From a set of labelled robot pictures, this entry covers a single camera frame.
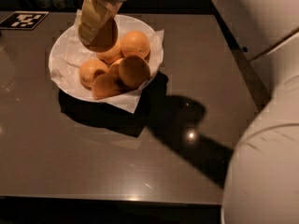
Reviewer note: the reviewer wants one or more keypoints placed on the black white marker tag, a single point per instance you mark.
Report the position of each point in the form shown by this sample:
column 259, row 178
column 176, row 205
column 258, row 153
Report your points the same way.
column 23, row 20

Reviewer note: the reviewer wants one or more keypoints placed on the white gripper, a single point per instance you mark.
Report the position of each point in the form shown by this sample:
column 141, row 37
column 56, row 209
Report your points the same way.
column 94, row 13

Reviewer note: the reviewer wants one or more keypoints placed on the left low orange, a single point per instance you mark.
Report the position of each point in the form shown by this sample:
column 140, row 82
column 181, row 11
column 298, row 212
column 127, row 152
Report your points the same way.
column 90, row 70

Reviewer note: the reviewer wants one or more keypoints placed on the white paper liner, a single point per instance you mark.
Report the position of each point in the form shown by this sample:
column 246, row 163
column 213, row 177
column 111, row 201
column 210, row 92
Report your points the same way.
column 67, row 53

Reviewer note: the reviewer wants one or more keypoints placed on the hidden centre orange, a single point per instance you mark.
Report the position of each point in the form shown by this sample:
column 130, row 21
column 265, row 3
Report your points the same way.
column 114, row 68

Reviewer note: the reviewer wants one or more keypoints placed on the white bowl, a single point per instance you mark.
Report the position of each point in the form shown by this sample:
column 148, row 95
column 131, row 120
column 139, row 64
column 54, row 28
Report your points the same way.
column 62, row 84

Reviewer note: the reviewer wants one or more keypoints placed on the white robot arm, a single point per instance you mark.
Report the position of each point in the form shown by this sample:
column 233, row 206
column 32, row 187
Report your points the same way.
column 261, row 178

